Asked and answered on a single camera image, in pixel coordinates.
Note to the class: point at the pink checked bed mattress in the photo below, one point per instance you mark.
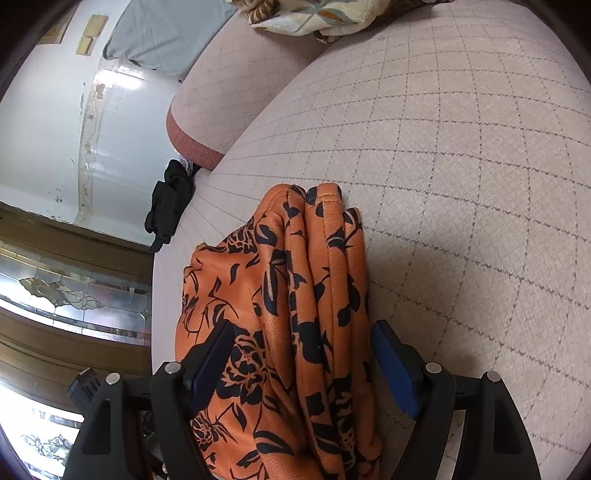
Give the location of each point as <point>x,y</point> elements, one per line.
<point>462,133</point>

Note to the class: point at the framed wall picture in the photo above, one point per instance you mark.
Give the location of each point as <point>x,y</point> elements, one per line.
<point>55,35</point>

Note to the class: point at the small tan wall plate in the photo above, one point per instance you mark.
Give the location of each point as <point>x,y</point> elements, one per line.
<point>85,46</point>

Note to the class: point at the orange black floral garment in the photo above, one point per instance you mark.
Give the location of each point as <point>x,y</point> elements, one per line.
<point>294,400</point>

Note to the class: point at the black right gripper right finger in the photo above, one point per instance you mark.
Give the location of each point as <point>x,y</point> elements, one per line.
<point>494,443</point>

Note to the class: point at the brown wooden glass cabinet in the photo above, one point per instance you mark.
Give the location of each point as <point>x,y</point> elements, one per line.
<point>71,300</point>

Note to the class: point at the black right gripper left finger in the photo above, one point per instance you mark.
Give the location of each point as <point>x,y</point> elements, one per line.
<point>140,428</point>

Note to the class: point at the grey sheet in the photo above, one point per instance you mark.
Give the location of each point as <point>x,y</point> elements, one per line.
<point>166,36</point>

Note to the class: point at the cream floral patterned cloth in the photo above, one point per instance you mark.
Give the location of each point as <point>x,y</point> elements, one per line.
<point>326,20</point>

